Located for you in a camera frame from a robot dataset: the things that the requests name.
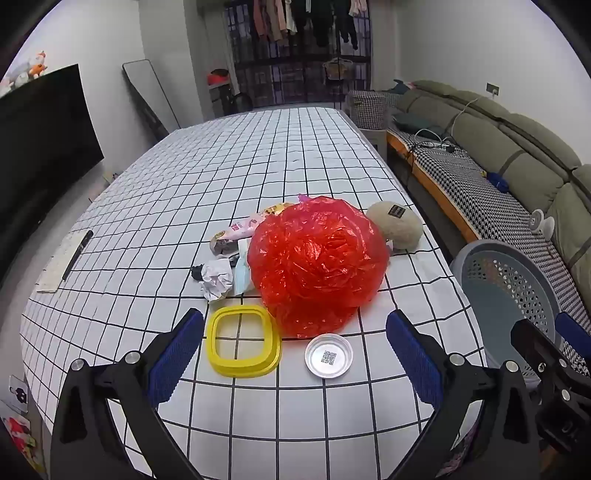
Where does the round silver lid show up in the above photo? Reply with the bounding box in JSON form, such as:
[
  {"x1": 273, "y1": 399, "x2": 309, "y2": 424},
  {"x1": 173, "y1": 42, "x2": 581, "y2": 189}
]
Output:
[{"x1": 305, "y1": 333, "x2": 354, "y2": 378}]

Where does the white checkered tablecloth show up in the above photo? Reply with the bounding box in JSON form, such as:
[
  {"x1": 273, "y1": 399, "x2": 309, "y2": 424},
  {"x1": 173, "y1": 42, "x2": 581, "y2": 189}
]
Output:
[{"x1": 21, "y1": 107, "x2": 490, "y2": 480}]

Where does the red plastic bag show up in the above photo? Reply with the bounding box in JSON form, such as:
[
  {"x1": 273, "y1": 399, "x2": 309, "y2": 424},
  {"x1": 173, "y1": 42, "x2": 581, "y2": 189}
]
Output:
[{"x1": 248, "y1": 196, "x2": 392, "y2": 339}]

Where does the houndstooth sofa cover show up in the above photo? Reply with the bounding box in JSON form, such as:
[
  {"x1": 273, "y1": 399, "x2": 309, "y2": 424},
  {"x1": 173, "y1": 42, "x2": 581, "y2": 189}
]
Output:
[{"x1": 387, "y1": 127, "x2": 591, "y2": 370}]

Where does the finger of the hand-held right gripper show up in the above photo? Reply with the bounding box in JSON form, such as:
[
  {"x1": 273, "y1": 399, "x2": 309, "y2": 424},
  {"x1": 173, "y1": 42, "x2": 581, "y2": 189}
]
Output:
[
  {"x1": 510, "y1": 318, "x2": 587, "y2": 393},
  {"x1": 555, "y1": 312, "x2": 591, "y2": 370}
]

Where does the houndstooth pouf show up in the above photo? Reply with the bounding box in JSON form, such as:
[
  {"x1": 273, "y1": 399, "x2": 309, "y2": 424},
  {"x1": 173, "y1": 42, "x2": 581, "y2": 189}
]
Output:
[{"x1": 347, "y1": 90, "x2": 393, "y2": 131}]

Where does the beige round sponge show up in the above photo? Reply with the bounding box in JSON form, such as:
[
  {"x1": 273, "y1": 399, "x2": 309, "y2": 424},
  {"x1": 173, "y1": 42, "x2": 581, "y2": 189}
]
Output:
[{"x1": 366, "y1": 201, "x2": 424, "y2": 252}]

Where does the grey perforated plastic basket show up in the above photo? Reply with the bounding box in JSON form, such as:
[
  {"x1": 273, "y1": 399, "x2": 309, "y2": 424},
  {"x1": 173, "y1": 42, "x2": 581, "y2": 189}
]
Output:
[{"x1": 450, "y1": 240, "x2": 561, "y2": 393}]

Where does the leaning mirror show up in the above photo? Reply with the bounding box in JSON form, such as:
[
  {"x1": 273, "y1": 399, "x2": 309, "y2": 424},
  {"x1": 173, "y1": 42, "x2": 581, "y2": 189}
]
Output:
[{"x1": 122, "y1": 59, "x2": 182, "y2": 141}]

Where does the row of hanging clothes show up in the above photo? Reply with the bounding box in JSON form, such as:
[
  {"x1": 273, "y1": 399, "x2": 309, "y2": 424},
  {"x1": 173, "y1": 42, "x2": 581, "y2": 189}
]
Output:
[{"x1": 249, "y1": 0, "x2": 370, "y2": 51}]

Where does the black television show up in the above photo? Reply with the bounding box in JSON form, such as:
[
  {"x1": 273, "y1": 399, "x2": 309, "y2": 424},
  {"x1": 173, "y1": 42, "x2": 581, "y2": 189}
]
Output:
[{"x1": 0, "y1": 65, "x2": 105, "y2": 287}]

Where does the white card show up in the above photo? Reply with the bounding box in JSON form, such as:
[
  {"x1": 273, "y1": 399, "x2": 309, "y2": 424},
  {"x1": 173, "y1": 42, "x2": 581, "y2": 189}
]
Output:
[{"x1": 9, "y1": 376, "x2": 28, "y2": 411}]

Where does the black pen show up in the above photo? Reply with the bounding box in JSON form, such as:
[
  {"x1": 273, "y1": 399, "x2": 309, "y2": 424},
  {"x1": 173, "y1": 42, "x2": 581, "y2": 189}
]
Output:
[{"x1": 61, "y1": 230, "x2": 94, "y2": 281}]

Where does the white cable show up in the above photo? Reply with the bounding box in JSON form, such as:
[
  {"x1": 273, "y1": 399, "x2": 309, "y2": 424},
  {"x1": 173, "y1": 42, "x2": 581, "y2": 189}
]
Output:
[{"x1": 413, "y1": 95, "x2": 497, "y2": 148}]

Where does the small white fan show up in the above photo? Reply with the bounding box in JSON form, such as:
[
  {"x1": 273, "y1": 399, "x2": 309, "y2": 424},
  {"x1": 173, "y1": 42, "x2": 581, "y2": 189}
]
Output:
[{"x1": 529, "y1": 209, "x2": 556, "y2": 238}]

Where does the red printed packet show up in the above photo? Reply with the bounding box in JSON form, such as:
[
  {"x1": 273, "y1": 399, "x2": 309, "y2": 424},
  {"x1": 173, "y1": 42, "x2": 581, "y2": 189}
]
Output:
[{"x1": 0, "y1": 415, "x2": 35, "y2": 462}]

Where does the light blue wipes pack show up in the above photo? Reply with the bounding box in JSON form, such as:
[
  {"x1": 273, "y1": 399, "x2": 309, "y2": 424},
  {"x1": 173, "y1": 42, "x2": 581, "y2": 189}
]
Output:
[{"x1": 232, "y1": 240, "x2": 254, "y2": 296}]

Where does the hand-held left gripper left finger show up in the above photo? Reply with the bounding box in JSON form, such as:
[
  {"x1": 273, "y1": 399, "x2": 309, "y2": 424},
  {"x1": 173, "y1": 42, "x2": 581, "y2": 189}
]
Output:
[{"x1": 50, "y1": 308, "x2": 205, "y2": 480}]

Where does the black window grille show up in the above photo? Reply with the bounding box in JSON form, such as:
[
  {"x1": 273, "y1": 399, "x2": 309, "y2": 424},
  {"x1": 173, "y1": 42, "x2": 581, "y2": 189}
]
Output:
[{"x1": 224, "y1": 0, "x2": 372, "y2": 112}]

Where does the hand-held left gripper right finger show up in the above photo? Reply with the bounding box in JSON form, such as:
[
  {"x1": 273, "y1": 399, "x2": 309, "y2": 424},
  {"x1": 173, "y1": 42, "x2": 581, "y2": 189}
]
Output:
[{"x1": 385, "y1": 309, "x2": 541, "y2": 480}]

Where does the white power strip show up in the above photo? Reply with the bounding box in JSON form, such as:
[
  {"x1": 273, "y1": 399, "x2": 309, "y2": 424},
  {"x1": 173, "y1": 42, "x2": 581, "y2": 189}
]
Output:
[{"x1": 416, "y1": 138, "x2": 455, "y2": 153}]

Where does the teal cushion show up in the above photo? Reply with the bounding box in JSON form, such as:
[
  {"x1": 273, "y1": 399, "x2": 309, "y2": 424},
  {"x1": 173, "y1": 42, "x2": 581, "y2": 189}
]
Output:
[{"x1": 392, "y1": 113, "x2": 435, "y2": 132}]

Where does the white orange plush toy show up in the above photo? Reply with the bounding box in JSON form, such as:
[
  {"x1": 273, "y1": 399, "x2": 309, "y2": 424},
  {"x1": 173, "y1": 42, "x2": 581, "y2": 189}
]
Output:
[{"x1": 25, "y1": 51, "x2": 49, "y2": 78}]

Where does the olive green sofa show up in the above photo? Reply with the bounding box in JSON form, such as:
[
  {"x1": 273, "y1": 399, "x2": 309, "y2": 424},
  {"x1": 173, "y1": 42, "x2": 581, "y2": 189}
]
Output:
[{"x1": 388, "y1": 79, "x2": 591, "y2": 333}]

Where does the pink snack packet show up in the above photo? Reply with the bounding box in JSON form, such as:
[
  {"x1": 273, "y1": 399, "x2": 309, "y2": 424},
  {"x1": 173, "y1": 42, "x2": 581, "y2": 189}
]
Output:
[{"x1": 210, "y1": 203, "x2": 296, "y2": 257}]

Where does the purple patterned cloth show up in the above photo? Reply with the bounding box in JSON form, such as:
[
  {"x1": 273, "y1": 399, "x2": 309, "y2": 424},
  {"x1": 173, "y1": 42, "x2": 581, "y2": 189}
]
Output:
[{"x1": 436, "y1": 427, "x2": 483, "y2": 478}]

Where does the yellow square plastic ring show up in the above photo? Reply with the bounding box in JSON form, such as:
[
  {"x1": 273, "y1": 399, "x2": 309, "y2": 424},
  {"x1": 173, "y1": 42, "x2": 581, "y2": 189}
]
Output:
[{"x1": 206, "y1": 305, "x2": 282, "y2": 378}]

